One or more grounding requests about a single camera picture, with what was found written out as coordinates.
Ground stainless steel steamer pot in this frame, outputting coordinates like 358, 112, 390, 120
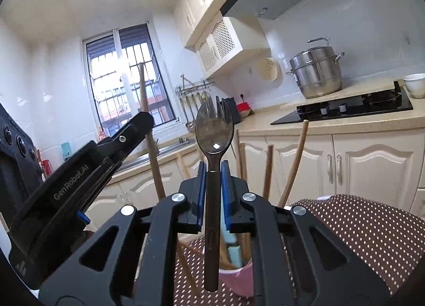
286, 37, 345, 99

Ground small cream lattice cabinet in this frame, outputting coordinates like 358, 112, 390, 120
196, 17, 271, 79

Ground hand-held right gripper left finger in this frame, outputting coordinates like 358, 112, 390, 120
38, 161, 208, 306

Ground black electric kettle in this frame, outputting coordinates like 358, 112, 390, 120
221, 97, 241, 124

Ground black gas stove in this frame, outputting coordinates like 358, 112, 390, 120
270, 81, 414, 125

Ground metal wall utensil rack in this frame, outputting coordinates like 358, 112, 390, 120
175, 74, 213, 97

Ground pile of wooden chopsticks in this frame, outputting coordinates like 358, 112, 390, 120
138, 63, 311, 306

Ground row of hanging kitchen utensils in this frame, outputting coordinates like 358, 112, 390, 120
179, 91, 213, 132

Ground cream lower kitchen cabinets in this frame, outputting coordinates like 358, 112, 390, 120
83, 133, 425, 223

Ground round cream wall strainer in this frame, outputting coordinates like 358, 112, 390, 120
257, 57, 278, 82

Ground pink cup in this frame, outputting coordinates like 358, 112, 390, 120
217, 261, 256, 298

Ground white bowl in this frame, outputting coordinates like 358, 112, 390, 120
403, 73, 425, 99

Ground silver metal spoon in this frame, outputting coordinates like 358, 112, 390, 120
195, 103, 236, 292

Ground red container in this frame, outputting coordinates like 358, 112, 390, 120
236, 102, 254, 118

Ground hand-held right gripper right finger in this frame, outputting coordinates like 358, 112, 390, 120
221, 161, 389, 306

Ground barred kitchen window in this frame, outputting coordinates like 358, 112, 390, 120
81, 22, 176, 130

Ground beige kitchen countertop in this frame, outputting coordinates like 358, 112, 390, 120
109, 107, 425, 187

